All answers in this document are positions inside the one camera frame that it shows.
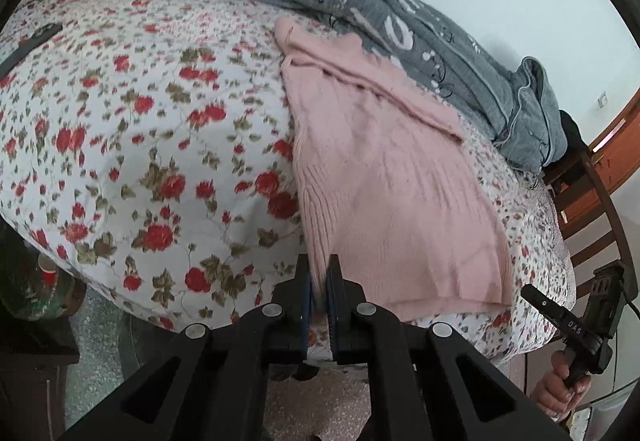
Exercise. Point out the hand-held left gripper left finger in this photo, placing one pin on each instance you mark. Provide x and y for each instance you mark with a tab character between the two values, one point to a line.
305	306

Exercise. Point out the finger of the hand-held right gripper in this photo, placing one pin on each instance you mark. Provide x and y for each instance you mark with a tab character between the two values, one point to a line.
542	303

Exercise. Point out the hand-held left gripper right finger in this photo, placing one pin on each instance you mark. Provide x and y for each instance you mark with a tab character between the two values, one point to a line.
332	311

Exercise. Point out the pink knit sweater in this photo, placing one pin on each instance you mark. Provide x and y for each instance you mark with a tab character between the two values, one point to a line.
390	181

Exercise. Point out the person's right hand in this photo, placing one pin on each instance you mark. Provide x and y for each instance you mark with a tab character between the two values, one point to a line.
555	388

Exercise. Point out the black cloth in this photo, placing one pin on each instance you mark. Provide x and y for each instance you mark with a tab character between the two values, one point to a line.
572	131

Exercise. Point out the orange wooden door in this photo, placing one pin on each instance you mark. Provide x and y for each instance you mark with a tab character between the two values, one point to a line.
625	136

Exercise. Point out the floral bed sheet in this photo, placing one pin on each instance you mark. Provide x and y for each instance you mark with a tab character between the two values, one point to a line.
125	146

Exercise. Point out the dark green round object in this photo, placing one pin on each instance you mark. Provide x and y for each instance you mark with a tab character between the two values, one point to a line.
30	291

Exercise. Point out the dark wooden nightstand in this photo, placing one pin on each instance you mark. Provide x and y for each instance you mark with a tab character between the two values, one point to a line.
35	371

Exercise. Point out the wooden bed frame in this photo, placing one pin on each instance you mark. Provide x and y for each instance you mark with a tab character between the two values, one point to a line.
600	191

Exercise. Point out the white light switch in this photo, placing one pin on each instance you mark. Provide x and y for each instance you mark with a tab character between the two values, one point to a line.
602	98

